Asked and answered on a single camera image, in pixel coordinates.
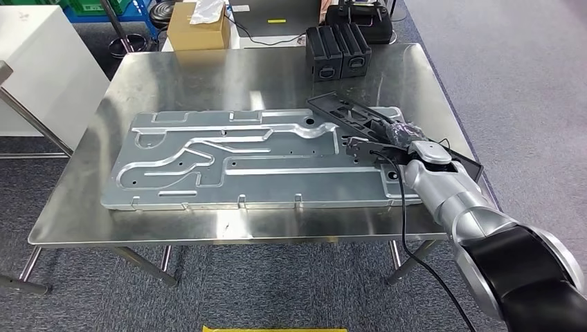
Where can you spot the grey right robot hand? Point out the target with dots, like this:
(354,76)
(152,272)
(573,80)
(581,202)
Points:
(406,133)

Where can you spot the black plastic frame part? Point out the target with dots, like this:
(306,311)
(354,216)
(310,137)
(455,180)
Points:
(348,114)

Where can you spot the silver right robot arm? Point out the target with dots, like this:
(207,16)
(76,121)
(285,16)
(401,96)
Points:
(504,252)

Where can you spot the black ribbed box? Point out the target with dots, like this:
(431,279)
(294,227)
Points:
(355,50)
(323,55)

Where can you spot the black bag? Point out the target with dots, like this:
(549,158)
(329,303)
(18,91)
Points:
(362,25)

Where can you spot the grey stamped metal plate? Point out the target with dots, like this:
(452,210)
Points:
(275,188)

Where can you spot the dark grey laptop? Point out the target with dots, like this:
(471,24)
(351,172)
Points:
(275,11)

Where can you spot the stainless steel work table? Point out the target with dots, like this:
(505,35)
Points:
(183,78)
(34,120)

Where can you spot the brown cardboard box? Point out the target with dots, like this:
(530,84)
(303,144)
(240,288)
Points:
(197,36)

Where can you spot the white crumpled plastic bag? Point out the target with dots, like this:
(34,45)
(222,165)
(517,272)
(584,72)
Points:
(206,10)

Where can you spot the black round stool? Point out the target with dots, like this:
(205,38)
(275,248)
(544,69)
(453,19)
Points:
(164,13)

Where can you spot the blue metal storage rack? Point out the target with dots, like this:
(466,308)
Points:
(140,16)

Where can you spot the black round pole stand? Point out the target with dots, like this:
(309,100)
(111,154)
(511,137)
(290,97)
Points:
(128,46)

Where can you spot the green plastic crate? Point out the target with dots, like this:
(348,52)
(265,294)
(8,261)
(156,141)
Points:
(89,5)

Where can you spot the white cabinet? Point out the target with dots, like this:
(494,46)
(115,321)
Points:
(50,68)

